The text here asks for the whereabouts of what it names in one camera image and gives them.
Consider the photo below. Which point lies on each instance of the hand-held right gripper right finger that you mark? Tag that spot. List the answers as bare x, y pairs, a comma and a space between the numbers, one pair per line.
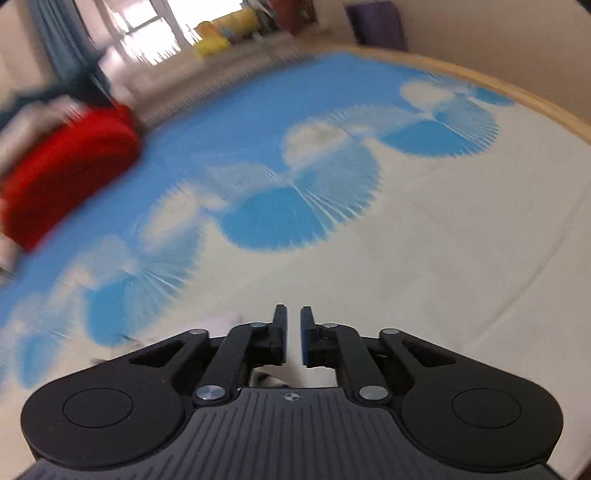
305, 332

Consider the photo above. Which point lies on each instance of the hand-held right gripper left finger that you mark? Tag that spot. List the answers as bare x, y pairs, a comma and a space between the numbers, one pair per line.
280, 328

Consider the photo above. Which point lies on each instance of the black white striped shirt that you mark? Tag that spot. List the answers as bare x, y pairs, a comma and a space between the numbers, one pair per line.
315, 377

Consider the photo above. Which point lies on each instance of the blue white printed bed sheet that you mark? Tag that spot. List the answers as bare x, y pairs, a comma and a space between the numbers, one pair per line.
438, 230

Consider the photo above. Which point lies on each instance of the red knitted sweater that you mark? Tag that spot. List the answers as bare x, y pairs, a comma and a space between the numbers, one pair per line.
69, 170

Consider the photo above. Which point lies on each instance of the purple box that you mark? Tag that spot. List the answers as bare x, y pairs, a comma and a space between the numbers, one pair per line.
376, 25

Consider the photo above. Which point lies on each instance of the window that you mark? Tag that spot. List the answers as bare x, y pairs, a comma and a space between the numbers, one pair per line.
147, 27

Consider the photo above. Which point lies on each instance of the blue curtain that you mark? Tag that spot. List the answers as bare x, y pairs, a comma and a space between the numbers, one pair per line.
64, 41

